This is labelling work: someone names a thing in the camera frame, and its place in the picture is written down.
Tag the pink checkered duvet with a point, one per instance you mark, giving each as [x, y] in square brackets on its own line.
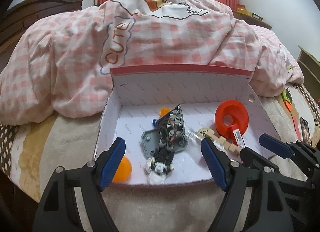
[62, 62]

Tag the orange ping pong ball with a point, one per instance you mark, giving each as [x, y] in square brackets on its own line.
[123, 172]

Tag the red plastic disc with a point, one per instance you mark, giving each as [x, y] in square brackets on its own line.
[228, 113]

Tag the grey toy plate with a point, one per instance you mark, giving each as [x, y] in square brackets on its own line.
[150, 142]

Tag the clear plastic bottle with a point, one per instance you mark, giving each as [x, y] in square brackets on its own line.
[192, 136]

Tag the smartphone on bed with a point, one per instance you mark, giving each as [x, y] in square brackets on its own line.
[305, 131]

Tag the orange translucent toy piece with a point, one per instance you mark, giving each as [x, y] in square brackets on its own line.
[164, 111]

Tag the black wave pattern pouch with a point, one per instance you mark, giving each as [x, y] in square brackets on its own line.
[171, 125]

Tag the blue toy cylinder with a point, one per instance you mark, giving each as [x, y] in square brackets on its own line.
[154, 122]

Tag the wooden clothespin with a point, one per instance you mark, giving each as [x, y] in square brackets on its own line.
[220, 141]

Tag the dark wooden headboard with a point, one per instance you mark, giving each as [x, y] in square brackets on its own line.
[20, 17]

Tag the red cardboard box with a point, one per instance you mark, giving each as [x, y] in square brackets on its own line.
[140, 92]

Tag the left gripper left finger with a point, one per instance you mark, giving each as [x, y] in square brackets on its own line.
[58, 210]

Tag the small robot toy figure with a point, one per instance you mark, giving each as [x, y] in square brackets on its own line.
[159, 165]

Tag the cream fluffy blanket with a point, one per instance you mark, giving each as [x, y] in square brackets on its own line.
[71, 144]

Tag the orange green utility knife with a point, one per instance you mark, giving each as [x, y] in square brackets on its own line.
[287, 99]

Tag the wooden side table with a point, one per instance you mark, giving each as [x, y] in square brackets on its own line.
[249, 17]

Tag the wooden shelf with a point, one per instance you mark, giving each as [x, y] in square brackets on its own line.
[311, 71]

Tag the polka dot bed sheet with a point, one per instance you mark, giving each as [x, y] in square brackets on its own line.
[21, 152]

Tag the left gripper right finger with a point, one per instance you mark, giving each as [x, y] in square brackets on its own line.
[232, 177]

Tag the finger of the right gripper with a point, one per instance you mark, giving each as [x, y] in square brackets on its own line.
[277, 144]
[281, 203]

